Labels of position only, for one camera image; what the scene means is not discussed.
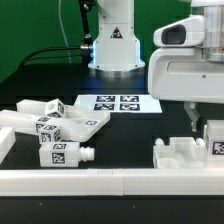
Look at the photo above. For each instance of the white marker sheet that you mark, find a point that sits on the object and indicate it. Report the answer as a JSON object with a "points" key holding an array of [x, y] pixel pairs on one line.
{"points": [[119, 103]]}

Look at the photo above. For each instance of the white chair seat part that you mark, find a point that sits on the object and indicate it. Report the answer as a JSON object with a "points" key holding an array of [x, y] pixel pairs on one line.
{"points": [[181, 152]]}

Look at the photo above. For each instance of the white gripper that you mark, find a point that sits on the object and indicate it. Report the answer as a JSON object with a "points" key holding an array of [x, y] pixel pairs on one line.
{"points": [[180, 74]]}

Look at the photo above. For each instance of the white left rail block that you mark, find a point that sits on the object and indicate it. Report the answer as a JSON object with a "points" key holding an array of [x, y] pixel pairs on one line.
{"points": [[7, 140]]}

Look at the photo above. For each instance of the white flat chair panel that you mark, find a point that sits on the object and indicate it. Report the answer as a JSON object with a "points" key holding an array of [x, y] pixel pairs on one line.
{"points": [[80, 124]]}

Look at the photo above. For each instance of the white chair back long part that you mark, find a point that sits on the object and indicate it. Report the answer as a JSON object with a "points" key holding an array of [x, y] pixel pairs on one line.
{"points": [[23, 122]]}

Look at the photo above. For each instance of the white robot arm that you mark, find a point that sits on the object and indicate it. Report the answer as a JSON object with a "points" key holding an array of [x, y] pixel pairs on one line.
{"points": [[116, 50]]}

